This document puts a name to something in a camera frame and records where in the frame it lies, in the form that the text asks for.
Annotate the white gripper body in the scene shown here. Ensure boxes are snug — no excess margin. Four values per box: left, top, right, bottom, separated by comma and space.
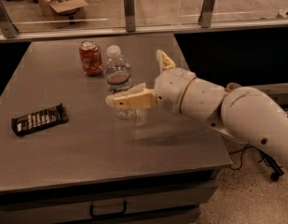
154, 68, 196, 114

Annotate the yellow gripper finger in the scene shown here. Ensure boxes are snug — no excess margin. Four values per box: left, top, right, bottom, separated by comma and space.
157, 49, 176, 72
105, 83, 157, 109

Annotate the clear plastic water bottle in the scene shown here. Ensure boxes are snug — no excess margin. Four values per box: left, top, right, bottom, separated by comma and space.
103, 45, 147, 126

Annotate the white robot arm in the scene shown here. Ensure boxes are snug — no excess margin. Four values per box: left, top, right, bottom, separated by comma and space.
105, 49, 288, 170

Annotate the orange tape roll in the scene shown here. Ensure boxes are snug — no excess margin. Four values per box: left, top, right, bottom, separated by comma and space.
226, 82, 240, 93

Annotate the red soda can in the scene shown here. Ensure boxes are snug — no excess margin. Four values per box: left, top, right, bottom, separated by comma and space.
79, 40, 102, 76

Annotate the black candy bar wrapper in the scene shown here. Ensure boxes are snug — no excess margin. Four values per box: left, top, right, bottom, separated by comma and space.
11, 104, 69, 136

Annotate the grey low side ledge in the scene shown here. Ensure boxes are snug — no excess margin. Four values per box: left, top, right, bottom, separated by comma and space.
255, 83, 288, 105

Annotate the open cardboard box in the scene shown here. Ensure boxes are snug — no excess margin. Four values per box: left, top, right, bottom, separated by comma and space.
38, 0, 89, 28

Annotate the black wheeled stand leg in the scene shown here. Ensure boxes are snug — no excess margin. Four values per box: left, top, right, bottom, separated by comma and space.
259, 151, 284, 182

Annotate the glass barrier panel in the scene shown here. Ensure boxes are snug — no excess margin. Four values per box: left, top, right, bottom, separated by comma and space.
0, 0, 288, 35

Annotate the grey cabinet with drawer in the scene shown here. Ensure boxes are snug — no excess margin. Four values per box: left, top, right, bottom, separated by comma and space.
0, 168, 220, 224

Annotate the middle metal glass bracket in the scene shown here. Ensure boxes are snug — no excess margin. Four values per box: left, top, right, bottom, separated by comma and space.
123, 0, 136, 33

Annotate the metal glass bracket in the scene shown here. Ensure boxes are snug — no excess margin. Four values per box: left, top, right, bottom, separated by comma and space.
123, 0, 136, 33
199, 0, 216, 28
0, 0, 19, 38

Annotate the right metal glass bracket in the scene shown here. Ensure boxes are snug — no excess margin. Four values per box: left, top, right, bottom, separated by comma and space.
199, 0, 216, 28

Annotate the black floor cable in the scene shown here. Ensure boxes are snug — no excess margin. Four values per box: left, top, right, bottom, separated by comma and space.
229, 143, 287, 172

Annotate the black drawer handle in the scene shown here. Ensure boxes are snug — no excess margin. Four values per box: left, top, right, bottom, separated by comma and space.
89, 201, 127, 219

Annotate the left metal glass bracket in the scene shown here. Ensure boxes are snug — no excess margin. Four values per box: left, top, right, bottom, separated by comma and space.
0, 0, 19, 38

